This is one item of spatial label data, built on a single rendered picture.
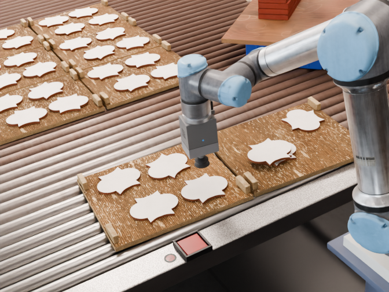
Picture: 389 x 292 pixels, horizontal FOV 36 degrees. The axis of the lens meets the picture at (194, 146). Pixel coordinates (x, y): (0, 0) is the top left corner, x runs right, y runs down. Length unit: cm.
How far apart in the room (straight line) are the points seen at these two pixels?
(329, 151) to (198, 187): 42
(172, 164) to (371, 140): 74
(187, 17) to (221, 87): 155
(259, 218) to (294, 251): 125
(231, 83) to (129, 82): 95
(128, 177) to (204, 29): 117
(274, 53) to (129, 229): 59
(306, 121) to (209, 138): 49
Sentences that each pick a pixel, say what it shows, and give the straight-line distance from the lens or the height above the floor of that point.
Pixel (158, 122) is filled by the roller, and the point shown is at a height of 92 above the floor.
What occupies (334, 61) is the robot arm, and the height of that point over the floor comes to 146.
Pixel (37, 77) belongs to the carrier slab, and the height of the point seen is 94.
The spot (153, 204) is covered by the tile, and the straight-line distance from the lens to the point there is 168.
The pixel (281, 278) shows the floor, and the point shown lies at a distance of 276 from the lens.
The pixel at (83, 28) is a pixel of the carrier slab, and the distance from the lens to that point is 293.
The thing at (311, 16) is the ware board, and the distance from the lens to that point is 254.
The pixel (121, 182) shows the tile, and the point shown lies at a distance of 178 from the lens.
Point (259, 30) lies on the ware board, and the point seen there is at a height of 104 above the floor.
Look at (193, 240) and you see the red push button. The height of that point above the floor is 93.
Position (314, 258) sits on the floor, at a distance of 285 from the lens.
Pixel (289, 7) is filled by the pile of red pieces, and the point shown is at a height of 108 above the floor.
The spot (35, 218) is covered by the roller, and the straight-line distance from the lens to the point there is 178.
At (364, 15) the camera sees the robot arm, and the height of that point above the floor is 154.
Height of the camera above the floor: 197
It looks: 33 degrees down
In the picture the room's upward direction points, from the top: 6 degrees counter-clockwise
